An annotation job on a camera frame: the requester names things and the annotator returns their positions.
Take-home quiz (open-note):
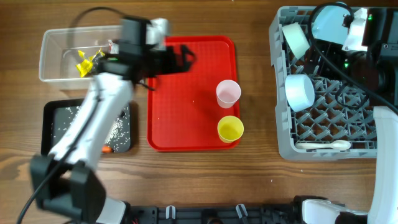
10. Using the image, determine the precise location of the light blue plate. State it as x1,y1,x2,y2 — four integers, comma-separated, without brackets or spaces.
312,6,350,45

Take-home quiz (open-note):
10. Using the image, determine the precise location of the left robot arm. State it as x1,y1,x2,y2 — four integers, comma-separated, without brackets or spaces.
29,16,191,223

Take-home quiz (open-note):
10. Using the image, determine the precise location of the pink cup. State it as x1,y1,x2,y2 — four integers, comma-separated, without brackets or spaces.
216,80,241,109

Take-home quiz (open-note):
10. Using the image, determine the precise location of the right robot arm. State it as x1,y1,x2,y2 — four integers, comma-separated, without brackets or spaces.
307,2,397,224

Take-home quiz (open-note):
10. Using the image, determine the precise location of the grey dishwasher rack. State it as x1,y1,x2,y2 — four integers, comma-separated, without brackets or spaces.
269,6,390,161

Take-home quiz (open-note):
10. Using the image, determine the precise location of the yellow snack wrapper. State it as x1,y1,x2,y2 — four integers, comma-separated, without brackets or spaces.
75,49,105,78

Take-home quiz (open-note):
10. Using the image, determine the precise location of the white plastic spoon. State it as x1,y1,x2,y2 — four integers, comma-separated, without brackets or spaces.
295,140,351,151

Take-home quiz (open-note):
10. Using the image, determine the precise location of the orange carrot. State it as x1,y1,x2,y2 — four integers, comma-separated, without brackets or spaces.
102,146,113,153

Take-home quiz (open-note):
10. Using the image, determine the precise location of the white rice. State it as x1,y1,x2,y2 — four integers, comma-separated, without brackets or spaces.
50,105,131,153

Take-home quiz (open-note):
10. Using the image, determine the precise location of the green bowl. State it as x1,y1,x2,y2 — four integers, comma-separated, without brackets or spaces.
282,22,310,59

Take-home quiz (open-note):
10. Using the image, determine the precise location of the red serving tray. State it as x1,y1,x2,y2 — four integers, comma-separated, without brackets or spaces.
147,35,240,152

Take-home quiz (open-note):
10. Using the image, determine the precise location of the yellow cup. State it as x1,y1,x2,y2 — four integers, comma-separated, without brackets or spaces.
217,116,244,143

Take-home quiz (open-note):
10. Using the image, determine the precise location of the light blue bowl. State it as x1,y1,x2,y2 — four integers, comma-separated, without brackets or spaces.
285,74,315,112

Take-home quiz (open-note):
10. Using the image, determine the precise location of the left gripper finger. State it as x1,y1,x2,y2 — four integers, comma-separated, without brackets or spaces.
174,44,197,62
172,61,194,73

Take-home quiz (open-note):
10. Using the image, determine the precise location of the black waste tray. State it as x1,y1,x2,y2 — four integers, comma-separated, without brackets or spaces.
41,99,138,155

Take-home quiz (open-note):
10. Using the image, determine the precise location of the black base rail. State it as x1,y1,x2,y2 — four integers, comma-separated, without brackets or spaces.
125,203,304,224

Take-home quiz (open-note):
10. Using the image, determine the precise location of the white napkin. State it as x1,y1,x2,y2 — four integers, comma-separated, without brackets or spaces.
108,39,119,54

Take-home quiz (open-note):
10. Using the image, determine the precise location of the clear plastic bin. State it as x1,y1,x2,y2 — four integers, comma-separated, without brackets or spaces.
39,26,120,90

